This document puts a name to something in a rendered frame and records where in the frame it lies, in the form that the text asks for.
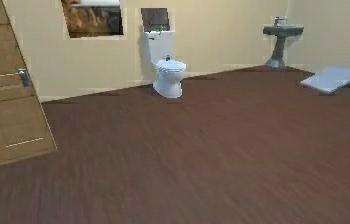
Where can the pale grey flat mat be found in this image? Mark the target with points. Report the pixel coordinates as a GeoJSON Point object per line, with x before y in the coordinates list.
{"type": "Point", "coordinates": [331, 79]}

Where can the dark framed wall picture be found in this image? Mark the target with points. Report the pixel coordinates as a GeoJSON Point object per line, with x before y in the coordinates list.
{"type": "Point", "coordinates": [155, 19]}

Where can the grey pedestal sink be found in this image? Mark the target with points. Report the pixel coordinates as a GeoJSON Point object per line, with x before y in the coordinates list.
{"type": "Point", "coordinates": [280, 40]}

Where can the small dark object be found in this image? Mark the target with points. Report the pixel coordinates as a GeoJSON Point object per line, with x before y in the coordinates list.
{"type": "Point", "coordinates": [168, 58]}

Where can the small green red plant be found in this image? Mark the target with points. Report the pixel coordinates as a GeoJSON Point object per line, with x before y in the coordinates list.
{"type": "Point", "coordinates": [156, 28]}

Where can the grey sink faucet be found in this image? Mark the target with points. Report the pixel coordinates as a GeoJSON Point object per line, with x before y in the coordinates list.
{"type": "Point", "coordinates": [278, 20]}

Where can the brown wooden room door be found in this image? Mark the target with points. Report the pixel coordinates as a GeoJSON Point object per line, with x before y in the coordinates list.
{"type": "Point", "coordinates": [6, 110]}

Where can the white toilet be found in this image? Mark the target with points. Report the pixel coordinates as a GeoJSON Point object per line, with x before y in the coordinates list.
{"type": "Point", "coordinates": [167, 71]}

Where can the brown framed wall picture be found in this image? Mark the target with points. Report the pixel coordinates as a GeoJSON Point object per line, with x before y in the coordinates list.
{"type": "Point", "coordinates": [94, 20]}

